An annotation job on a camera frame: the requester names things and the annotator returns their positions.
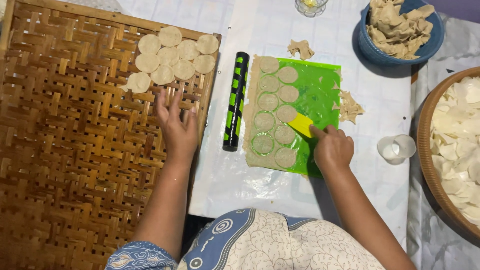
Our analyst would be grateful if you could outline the round brown basket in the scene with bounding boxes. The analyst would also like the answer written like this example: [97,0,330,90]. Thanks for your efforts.
[416,66,480,241]

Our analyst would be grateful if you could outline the dough scrap pile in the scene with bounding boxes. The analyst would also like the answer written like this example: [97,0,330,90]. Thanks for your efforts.
[331,80,365,125]

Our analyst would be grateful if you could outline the person's right hand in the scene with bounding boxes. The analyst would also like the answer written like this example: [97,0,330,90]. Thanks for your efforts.
[309,124,355,175]

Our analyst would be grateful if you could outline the yellow plastic scraper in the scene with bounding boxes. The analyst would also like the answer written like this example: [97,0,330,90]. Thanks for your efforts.
[287,112,316,139]

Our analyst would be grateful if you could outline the blue ribbed bowl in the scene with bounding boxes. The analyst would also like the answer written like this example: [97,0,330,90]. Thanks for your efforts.
[358,0,445,68]

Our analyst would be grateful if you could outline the person's left hand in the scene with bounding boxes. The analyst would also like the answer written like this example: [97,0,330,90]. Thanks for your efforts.
[155,88,199,162]

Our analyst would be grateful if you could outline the person's patterned dress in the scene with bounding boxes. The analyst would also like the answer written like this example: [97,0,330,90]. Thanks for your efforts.
[105,208,388,270]

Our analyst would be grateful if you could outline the black and green rolling pin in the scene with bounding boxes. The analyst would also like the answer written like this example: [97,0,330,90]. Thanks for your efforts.
[222,52,250,152]

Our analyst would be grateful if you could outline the green plastic sheet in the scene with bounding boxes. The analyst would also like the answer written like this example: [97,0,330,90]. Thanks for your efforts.
[245,56,342,179]

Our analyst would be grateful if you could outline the clear plastic cup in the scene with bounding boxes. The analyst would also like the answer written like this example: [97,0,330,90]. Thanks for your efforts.
[377,134,417,166]

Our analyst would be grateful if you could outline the heap of dough trimmings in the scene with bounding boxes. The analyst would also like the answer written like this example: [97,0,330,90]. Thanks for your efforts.
[365,0,436,61]

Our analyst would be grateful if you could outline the group of round dough discs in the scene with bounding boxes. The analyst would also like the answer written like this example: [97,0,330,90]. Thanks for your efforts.
[119,25,220,94]

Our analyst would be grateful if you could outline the clear glass dish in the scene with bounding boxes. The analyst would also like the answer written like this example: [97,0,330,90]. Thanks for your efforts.
[294,0,330,18]

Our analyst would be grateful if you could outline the white plastic table cover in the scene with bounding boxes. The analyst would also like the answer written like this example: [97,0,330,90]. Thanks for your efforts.
[112,0,413,244]

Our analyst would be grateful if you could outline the purple cloth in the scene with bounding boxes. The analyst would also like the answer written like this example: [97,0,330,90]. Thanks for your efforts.
[424,0,480,24]

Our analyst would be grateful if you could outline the rows of cut dough rounds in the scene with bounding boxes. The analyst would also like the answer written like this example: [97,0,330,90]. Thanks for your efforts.
[251,56,299,169]

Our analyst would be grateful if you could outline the small dough scrap clump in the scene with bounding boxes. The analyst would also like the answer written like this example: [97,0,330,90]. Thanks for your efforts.
[287,39,315,61]

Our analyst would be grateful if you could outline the rolled dough sheet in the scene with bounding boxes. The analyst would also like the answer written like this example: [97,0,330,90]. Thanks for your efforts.
[242,54,301,170]

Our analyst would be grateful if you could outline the woven bamboo tray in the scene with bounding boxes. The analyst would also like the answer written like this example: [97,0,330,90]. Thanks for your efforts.
[0,0,222,270]

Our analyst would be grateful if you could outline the grey patterned plastic sheet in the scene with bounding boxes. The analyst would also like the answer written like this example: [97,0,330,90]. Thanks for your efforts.
[406,11,480,270]

